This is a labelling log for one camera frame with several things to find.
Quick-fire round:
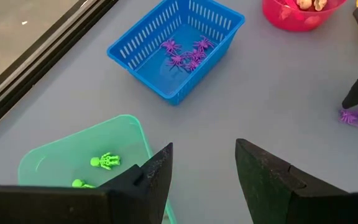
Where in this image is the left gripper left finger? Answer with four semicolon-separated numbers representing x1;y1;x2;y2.
0;142;174;224

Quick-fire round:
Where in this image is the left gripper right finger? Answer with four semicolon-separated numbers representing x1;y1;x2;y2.
234;138;358;224

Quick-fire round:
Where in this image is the purple toy spider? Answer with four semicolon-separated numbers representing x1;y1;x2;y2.
184;60;203;73
193;35;216;52
167;53;187;70
160;38;183;56
338;106;358;127
185;49;208;62

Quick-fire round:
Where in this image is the green toy skeleton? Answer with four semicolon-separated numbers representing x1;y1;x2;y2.
89;152;122;171
71;178;96;189

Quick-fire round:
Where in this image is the cream toy skull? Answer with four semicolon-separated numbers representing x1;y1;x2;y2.
296;0;313;11
313;0;328;12

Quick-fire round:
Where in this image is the blue plastic basket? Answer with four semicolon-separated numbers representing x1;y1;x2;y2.
106;0;246;106

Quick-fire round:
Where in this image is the teal plastic basket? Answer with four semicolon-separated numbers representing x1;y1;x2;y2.
17;114;178;224

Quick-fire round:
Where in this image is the pink plastic bowl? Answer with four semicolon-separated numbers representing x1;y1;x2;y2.
262;0;348;33

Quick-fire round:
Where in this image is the grey table mat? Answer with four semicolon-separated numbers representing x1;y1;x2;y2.
0;0;358;224

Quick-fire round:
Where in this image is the black table frame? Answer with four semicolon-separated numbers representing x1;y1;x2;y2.
0;0;120;138

